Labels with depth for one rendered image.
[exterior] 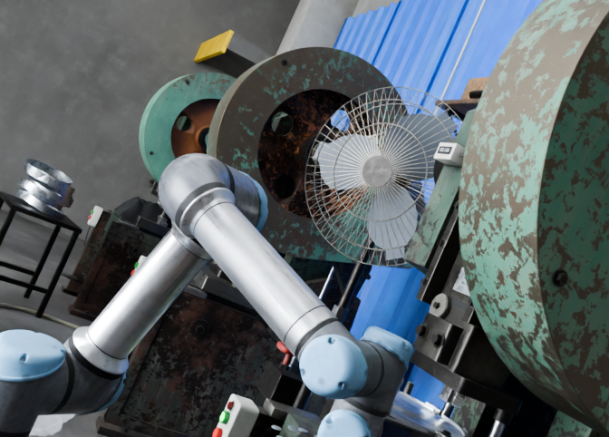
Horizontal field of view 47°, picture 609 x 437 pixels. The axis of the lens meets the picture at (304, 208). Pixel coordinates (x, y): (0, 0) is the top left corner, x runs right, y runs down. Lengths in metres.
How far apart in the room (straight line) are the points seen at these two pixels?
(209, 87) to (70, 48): 3.66
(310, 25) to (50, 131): 2.99
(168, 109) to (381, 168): 2.32
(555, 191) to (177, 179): 0.53
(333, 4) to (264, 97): 4.18
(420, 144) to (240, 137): 0.75
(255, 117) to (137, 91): 5.29
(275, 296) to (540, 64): 0.48
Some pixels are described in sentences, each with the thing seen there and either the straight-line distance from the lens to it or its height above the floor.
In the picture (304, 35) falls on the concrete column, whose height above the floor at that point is 2.71.
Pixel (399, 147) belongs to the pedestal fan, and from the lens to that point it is 2.22.
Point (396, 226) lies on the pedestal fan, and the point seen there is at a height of 1.16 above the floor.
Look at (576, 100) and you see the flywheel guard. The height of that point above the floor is 1.31.
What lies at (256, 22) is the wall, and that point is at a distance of 8.21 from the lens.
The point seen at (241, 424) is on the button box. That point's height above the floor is 0.59.
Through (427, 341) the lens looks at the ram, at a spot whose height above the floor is 0.92.
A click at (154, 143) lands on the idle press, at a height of 1.16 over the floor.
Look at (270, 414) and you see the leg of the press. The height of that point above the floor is 0.62.
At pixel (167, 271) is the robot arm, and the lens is 1.19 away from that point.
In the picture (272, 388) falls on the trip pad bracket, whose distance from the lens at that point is 1.65.
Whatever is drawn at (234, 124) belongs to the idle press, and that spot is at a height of 1.29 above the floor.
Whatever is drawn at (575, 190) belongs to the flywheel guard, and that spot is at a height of 1.21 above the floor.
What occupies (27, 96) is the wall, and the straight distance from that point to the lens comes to 7.79.
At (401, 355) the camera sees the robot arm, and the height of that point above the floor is 0.92.
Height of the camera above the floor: 1.01
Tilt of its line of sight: 2 degrees up
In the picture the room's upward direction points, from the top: 24 degrees clockwise
